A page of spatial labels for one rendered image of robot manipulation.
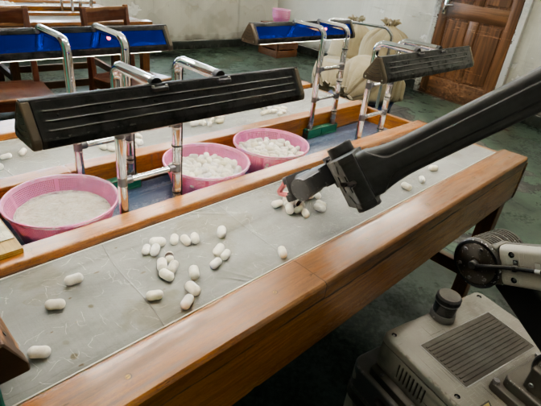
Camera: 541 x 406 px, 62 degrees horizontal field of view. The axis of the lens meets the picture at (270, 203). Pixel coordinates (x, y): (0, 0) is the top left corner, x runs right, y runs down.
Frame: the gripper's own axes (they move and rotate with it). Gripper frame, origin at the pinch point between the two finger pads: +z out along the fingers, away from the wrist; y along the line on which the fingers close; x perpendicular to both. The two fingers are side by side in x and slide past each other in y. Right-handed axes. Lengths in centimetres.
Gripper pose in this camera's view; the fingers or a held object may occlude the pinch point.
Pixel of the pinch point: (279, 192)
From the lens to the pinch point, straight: 125.2
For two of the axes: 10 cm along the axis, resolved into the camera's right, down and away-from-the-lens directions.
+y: -7.0, 2.7, -6.6
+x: 3.5, 9.4, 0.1
